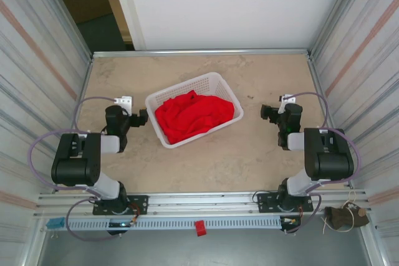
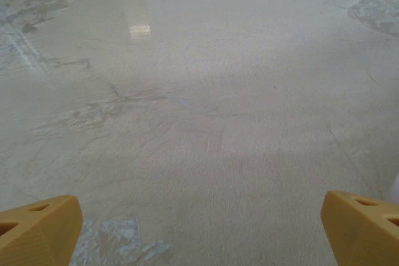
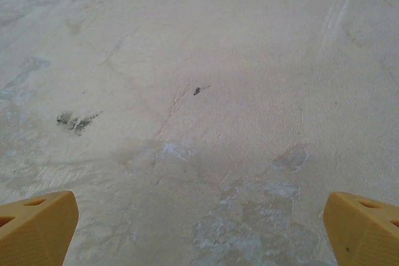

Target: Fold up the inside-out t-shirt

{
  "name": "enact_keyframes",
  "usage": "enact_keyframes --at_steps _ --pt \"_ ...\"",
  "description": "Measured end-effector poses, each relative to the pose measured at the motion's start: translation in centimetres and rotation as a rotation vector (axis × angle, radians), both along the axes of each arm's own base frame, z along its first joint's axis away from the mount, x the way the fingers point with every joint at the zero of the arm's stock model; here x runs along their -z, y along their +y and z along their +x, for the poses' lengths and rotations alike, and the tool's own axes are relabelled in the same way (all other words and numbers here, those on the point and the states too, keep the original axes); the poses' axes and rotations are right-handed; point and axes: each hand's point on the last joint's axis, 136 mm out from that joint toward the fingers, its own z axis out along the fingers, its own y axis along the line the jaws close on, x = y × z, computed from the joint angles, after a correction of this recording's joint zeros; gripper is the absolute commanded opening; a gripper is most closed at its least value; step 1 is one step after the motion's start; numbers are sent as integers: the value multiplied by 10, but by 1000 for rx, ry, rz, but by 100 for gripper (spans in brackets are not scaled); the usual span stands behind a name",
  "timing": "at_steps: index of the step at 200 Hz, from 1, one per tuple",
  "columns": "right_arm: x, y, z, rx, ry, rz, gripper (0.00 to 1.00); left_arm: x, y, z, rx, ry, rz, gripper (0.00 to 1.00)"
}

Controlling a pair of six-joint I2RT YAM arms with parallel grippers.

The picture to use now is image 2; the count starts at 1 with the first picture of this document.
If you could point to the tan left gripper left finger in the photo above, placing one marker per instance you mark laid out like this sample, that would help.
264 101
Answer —
37 231

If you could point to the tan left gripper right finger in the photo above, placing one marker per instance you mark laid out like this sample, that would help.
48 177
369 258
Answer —
364 235

